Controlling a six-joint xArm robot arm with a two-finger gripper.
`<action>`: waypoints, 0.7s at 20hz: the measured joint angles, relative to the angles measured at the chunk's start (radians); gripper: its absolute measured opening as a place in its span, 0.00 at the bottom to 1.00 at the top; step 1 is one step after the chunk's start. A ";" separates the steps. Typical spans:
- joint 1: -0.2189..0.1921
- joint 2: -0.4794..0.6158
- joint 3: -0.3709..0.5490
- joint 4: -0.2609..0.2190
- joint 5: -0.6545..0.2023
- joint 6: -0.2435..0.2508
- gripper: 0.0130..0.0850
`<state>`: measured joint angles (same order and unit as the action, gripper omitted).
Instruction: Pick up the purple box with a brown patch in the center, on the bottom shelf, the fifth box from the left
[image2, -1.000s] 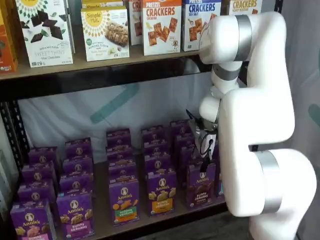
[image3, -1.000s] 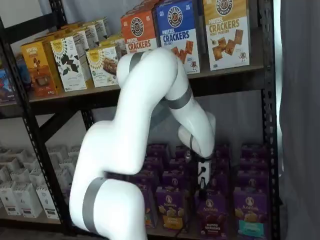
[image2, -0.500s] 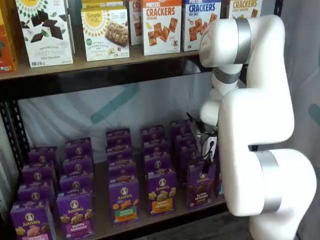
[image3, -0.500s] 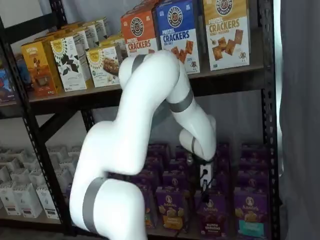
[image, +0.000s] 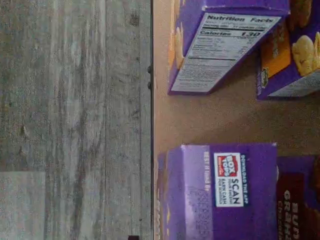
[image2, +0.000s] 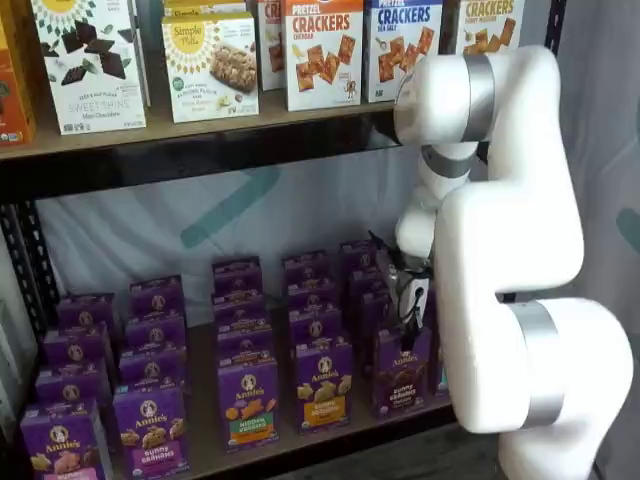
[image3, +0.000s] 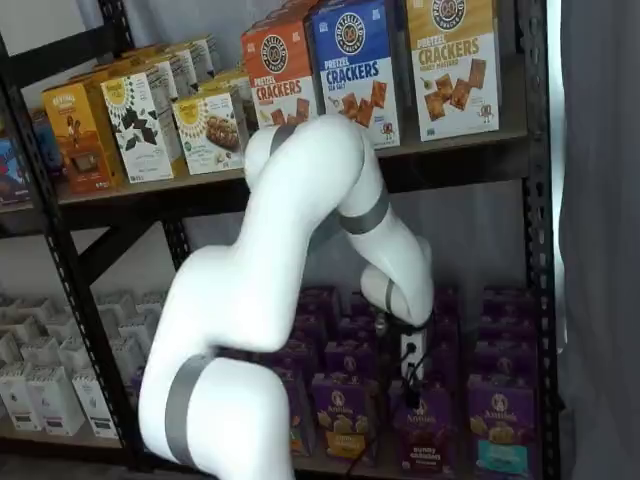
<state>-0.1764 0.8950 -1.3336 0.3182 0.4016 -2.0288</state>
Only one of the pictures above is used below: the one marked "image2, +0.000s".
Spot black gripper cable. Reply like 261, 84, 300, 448
368, 229, 434, 346

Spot blue pretzel crackers box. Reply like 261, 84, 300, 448
363, 0, 445, 104

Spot purple Annie's box yellow label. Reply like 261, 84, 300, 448
294, 341, 356, 435

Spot purple Annie's box pink label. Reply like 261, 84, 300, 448
20, 398, 112, 480

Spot purple Annie's snack box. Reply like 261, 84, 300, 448
339, 240, 386, 275
359, 291, 401, 361
124, 313, 187, 352
286, 278, 340, 312
288, 306, 345, 350
216, 324, 277, 365
42, 323, 110, 367
213, 293, 267, 331
34, 358, 115, 407
349, 267, 394, 300
211, 256, 265, 299
55, 292, 120, 332
118, 346, 190, 392
128, 274, 185, 319
281, 251, 335, 286

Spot plain orange snack box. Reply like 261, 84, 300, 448
0, 0, 38, 147

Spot brown wooden shelf board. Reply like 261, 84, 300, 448
59, 292, 459, 480
0, 84, 419, 162

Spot grey white side curtain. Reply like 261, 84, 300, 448
549, 0, 640, 480

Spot black metal shelf rack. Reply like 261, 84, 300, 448
0, 0, 570, 480

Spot white Sweet Thins box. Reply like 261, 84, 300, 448
30, 0, 150, 136

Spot purple Annie's box green label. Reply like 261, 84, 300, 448
217, 356, 281, 455

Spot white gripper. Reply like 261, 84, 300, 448
398, 277, 431, 352

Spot Simple Mills bar box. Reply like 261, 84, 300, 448
163, 0, 250, 20
160, 10, 261, 124

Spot gold pretzel crackers box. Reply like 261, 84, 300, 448
455, 0, 527, 57

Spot translucent plastic sheet teal mark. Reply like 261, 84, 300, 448
34, 149, 441, 331

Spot purple Annie's box teal label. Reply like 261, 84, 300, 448
429, 344, 452, 402

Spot orange pretzel crackers box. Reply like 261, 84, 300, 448
257, 0, 289, 93
280, 0, 365, 112

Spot purple Annie's box brown label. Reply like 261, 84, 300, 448
371, 326, 433, 420

